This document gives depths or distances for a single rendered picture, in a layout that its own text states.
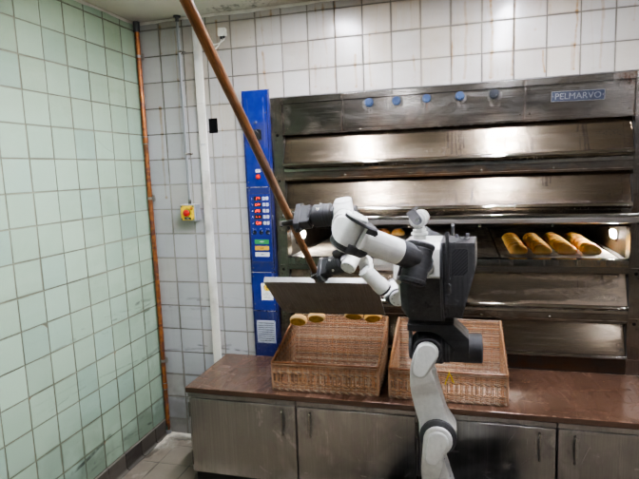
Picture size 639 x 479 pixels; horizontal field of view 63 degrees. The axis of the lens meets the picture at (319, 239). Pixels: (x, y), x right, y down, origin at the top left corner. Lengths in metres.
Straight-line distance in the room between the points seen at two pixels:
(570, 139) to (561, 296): 0.81
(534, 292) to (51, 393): 2.47
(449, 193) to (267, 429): 1.55
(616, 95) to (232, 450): 2.63
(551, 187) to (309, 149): 1.30
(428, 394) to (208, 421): 1.28
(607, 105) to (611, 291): 0.93
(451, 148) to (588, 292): 1.02
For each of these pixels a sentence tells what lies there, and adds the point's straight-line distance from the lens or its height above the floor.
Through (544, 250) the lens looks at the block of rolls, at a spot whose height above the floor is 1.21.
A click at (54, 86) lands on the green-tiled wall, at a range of 2.93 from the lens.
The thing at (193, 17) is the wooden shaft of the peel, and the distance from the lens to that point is 1.45.
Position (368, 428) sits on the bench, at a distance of 2.71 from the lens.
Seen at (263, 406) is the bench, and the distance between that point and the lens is 2.81.
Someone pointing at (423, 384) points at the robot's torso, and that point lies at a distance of 2.14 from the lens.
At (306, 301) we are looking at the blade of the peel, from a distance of 2.70.
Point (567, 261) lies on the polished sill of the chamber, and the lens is 3.00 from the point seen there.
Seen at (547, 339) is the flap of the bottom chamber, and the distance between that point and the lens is 3.08.
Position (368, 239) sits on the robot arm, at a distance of 1.69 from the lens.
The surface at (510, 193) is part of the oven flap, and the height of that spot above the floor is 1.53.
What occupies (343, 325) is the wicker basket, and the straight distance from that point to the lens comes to 3.06.
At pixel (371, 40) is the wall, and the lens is 3.02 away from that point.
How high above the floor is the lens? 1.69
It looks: 8 degrees down
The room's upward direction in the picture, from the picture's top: 2 degrees counter-clockwise
